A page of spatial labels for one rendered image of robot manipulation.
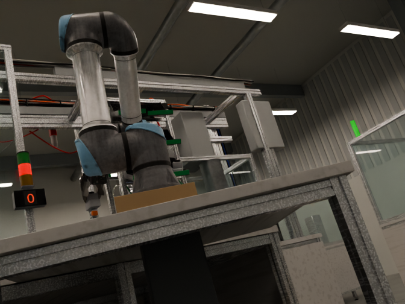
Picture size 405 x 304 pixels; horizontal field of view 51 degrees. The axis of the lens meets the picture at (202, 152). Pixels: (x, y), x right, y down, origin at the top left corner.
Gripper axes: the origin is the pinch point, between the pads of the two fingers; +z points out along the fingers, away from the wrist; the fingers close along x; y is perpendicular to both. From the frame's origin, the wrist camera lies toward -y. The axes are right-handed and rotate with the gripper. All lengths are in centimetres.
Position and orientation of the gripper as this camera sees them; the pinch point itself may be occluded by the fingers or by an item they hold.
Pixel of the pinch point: (91, 198)
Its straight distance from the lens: 183.7
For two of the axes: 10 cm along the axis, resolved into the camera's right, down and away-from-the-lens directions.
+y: 5.6, 2.8, -7.8
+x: 8.2, -0.3, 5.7
